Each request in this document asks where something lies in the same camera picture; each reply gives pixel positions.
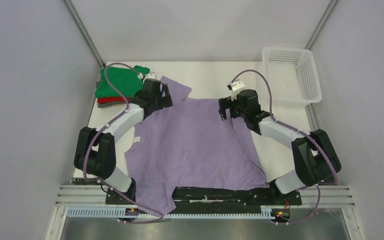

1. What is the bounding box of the white cable duct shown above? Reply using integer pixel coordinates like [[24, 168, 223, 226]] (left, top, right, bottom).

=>
[[67, 206, 281, 220]]

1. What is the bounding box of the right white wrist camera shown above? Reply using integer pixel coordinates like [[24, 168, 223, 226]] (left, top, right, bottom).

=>
[[227, 80, 246, 101]]

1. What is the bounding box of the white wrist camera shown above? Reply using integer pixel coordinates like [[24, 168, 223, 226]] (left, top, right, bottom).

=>
[[137, 72, 157, 81], [227, 80, 246, 101]]

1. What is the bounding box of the white plastic basket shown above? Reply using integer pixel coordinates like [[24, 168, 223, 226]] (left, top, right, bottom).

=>
[[262, 47, 322, 107]]

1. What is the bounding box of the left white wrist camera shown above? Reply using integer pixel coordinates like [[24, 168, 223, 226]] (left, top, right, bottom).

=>
[[137, 72, 157, 81]]

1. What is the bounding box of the purple t shirt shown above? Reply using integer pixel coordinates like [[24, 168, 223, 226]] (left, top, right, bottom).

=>
[[125, 77, 267, 214]]

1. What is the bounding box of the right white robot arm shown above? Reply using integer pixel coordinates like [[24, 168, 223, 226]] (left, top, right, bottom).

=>
[[218, 89, 342, 204]]

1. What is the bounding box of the grey folded t shirt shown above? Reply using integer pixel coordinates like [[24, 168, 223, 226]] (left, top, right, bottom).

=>
[[97, 101, 126, 108]]

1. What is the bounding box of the red folded t shirt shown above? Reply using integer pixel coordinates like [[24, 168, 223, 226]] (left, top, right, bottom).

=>
[[97, 96, 125, 103]]

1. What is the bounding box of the green folded t shirt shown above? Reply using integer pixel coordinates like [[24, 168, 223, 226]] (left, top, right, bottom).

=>
[[94, 66, 143, 98]]

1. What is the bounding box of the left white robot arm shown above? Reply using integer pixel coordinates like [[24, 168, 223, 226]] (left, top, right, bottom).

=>
[[73, 78, 173, 204]]

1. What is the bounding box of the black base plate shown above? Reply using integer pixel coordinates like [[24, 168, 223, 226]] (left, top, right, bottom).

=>
[[125, 184, 303, 216]]

